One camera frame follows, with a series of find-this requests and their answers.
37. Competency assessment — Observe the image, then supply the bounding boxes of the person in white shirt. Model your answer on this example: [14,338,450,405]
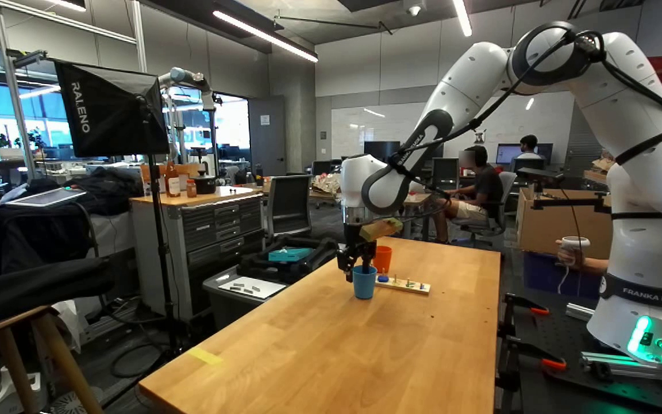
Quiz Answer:
[512,132,545,162]

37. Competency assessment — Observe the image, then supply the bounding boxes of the short ceiling light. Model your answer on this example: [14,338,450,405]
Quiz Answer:
[450,0,474,39]

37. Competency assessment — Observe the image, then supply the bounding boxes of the wooden stool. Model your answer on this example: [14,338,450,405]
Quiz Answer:
[0,304,105,414]

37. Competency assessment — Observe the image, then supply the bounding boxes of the yellowish wrist camera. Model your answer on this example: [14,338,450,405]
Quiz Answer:
[359,215,407,243]

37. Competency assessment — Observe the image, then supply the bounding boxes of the black bag with teal item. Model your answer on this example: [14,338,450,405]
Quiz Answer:
[237,234,343,288]

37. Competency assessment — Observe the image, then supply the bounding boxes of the black photo softbox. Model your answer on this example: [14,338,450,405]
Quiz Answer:
[53,60,173,160]

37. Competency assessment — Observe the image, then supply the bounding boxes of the bare person forearm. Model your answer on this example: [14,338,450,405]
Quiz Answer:
[573,255,611,278]

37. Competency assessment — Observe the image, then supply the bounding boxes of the wall whiteboard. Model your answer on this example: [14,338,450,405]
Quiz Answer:
[329,101,430,160]

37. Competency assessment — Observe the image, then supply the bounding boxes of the orange plastic cup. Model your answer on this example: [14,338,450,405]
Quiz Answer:
[371,243,394,278]

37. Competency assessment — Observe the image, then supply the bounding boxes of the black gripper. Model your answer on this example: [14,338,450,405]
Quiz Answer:
[336,218,380,283]

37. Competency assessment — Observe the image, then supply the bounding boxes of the blue plastic cup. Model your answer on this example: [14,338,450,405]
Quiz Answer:
[349,264,380,300]

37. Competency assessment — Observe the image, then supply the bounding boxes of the long ceiling light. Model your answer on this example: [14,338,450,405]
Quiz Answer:
[209,6,321,67]

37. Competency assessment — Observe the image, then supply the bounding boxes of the orange handled clamp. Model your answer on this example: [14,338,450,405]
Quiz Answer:
[497,338,570,379]
[501,291,554,321]

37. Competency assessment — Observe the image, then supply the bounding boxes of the white flat strip with dots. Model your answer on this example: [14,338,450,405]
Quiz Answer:
[375,274,435,296]

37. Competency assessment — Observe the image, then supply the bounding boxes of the white flat board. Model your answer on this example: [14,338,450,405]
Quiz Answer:
[1,186,90,211]

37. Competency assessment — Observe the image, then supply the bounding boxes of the blue lit computer monitor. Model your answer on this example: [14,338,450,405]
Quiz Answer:
[493,140,555,167]

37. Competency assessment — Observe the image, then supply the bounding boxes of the orange bottles on cabinet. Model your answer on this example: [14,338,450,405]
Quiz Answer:
[161,162,199,199]

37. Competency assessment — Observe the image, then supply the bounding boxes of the black light stand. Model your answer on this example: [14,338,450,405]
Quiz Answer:
[145,151,180,331]

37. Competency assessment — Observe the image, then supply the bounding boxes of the black cloth pile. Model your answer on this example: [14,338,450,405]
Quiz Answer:
[0,165,145,333]

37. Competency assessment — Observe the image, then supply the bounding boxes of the dark computer monitor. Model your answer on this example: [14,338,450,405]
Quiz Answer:
[360,137,403,165]

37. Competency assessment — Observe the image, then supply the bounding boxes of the grey door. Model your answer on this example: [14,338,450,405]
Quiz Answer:
[251,96,290,177]

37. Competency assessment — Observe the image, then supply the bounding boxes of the white handheld controller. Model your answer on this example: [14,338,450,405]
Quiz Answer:
[554,234,593,262]

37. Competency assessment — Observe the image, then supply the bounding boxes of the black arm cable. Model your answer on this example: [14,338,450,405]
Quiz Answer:
[385,25,662,178]

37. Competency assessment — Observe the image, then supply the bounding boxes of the blue storage bin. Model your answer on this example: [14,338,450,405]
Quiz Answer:
[521,251,606,300]

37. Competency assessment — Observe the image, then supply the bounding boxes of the large cardboard box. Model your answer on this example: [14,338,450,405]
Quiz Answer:
[514,186,616,262]

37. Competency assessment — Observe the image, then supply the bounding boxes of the grey equipment case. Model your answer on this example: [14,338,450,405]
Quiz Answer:
[203,266,290,331]

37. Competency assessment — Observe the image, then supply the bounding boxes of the seated person in dark shirt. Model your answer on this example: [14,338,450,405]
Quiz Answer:
[427,145,505,243]

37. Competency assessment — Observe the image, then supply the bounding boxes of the yellow tape piece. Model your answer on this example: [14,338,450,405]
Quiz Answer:
[188,346,224,368]

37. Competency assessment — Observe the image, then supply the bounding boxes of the grey drawer tool cabinet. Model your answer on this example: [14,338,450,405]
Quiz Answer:
[128,186,266,321]

